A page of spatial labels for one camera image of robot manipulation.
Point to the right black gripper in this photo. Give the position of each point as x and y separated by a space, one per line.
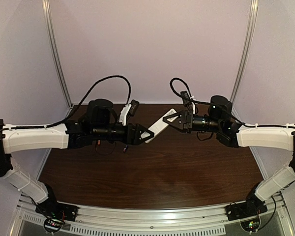
187 122

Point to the front aluminium rail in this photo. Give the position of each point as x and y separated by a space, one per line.
196 221

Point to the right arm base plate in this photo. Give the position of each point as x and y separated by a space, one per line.
236 211

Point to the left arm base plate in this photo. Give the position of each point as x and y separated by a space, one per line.
60 211

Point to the white remote control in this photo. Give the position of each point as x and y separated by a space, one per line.
159 126

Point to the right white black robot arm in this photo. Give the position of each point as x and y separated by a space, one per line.
219 121

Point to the right aluminium frame post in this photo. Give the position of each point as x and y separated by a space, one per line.
250 29

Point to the left aluminium frame post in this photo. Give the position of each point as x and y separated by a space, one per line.
55 52

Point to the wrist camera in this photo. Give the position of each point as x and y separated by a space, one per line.
128 111
187 102

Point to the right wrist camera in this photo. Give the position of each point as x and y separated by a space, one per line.
187 102

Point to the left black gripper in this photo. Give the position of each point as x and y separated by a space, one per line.
132 134

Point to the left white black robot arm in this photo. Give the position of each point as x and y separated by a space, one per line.
99 123

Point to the aluminium frame post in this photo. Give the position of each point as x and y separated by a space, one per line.
55 52
250 29

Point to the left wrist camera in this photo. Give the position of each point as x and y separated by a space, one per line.
128 111

